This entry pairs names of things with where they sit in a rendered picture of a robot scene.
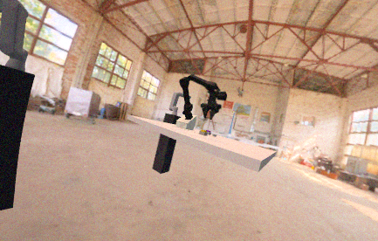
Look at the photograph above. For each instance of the yellow button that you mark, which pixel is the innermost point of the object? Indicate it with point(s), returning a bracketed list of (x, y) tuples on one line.
[(203, 132)]

